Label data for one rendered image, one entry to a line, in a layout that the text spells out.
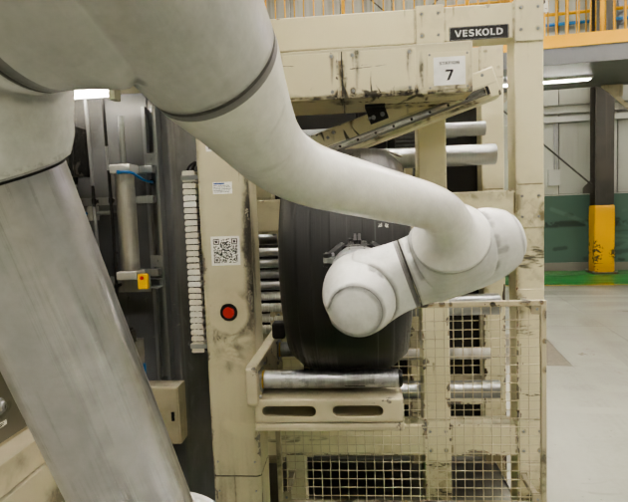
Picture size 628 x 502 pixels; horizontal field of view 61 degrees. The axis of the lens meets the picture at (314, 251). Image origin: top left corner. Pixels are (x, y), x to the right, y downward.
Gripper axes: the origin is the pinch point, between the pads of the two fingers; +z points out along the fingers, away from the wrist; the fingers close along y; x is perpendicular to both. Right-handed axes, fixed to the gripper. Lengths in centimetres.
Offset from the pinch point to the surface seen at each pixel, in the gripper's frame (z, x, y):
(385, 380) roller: 10.2, 36.2, -5.6
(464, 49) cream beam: 57, -44, -32
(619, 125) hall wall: 918, 0, -478
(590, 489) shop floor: 111, 142, -102
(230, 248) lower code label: 22.6, 5.2, 32.3
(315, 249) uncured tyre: 3.2, 1.7, 9.0
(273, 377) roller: 10.6, 35.3, 21.5
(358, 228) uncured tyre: 4.9, -2.3, -0.3
